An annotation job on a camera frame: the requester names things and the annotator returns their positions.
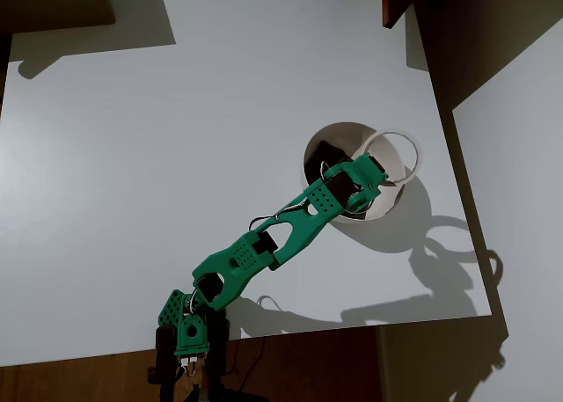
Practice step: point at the reddish wooden board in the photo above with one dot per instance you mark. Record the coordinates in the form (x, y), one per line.
(393, 2)

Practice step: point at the vertical camera pole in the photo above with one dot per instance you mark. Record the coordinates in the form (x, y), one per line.
(166, 353)

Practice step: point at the black table clamp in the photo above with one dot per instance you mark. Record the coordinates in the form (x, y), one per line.
(152, 373)

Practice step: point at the beige round bowl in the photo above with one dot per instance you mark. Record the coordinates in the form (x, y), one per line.
(343, 131)

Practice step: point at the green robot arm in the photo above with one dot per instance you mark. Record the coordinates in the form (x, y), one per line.
(299, 226)

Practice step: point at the dark cloth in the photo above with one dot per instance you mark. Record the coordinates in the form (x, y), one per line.
(325, 149)

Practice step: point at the dark brown furniture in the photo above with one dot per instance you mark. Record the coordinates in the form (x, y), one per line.
(53, 2)

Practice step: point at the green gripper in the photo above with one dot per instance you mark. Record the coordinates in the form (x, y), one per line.
(375, 170)

